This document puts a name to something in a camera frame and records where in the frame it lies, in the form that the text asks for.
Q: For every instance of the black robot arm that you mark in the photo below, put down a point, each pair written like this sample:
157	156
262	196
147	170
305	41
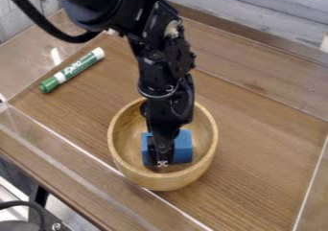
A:
151	25

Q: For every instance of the green Expo marker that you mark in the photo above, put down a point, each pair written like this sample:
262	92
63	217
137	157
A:
71	70

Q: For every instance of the brown wooden bowl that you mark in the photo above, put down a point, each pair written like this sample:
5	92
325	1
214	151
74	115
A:
123	142

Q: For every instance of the blue foam block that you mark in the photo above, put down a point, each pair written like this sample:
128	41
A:
179	152

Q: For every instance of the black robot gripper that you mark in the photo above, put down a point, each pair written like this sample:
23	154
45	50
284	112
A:
166	86

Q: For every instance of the clear acrylic tray wall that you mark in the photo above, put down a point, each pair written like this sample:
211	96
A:
261	136

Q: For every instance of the black table leg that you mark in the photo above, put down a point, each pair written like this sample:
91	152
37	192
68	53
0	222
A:
40	195

